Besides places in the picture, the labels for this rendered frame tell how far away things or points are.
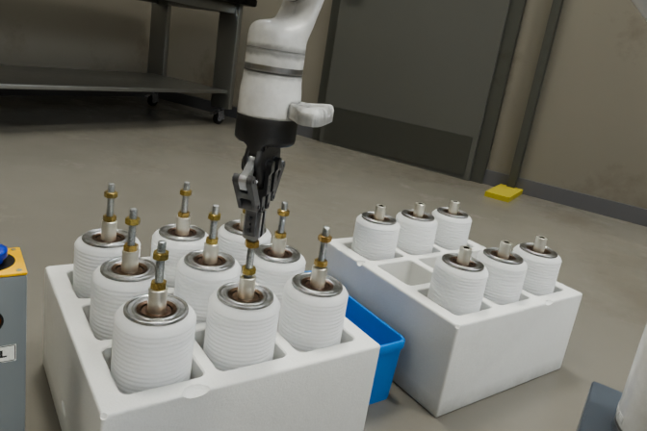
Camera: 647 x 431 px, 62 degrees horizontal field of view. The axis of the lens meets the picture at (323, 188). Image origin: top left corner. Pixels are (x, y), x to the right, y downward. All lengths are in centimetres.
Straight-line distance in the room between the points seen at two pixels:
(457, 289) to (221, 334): 44
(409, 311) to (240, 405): 40
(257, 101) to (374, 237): 57
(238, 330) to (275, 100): 29
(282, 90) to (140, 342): 33
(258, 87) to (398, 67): 260
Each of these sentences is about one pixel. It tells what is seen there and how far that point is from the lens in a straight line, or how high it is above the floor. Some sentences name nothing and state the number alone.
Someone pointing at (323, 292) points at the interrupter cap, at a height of 25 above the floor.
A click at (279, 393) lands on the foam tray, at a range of 75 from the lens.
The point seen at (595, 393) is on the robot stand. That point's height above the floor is 30.
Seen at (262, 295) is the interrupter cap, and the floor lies 25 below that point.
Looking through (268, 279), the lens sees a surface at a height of 23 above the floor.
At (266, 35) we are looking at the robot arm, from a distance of 63.
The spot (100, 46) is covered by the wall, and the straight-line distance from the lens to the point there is 424.
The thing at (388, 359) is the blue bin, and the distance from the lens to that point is 97.
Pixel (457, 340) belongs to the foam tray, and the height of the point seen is 15.
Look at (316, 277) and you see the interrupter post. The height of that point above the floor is 27.
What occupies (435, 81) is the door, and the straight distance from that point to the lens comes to 311.
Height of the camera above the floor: 59
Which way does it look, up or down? 15 degrees down
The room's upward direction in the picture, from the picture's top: 9 degrees clockwise
